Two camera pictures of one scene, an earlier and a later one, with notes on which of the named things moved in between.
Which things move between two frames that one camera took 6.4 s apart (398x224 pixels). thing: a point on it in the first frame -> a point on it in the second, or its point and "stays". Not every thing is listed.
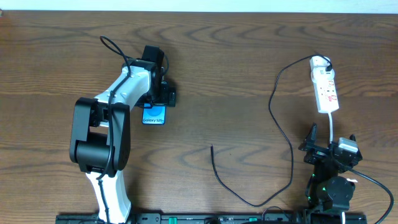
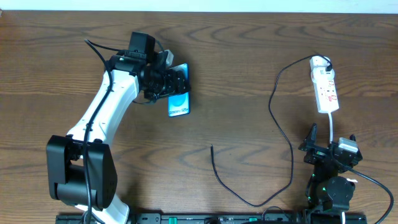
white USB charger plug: x=319 y=74 stays
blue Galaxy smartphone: x=155 y=115 -> x=180 y=104
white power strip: x=326 y=93 stays
